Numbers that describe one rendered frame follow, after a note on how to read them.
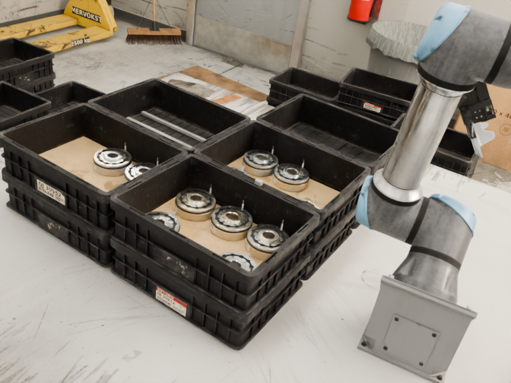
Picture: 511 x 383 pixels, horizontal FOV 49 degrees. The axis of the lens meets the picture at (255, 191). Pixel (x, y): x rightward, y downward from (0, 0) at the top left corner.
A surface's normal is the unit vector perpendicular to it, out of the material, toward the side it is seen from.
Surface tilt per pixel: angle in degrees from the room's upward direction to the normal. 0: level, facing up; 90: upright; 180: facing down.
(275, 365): 0
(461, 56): 96
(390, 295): 90
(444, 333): 90
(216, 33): 90
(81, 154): 0
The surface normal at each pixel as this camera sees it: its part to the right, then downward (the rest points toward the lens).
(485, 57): -0.37, 0.47
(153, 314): 0.14, -0.83
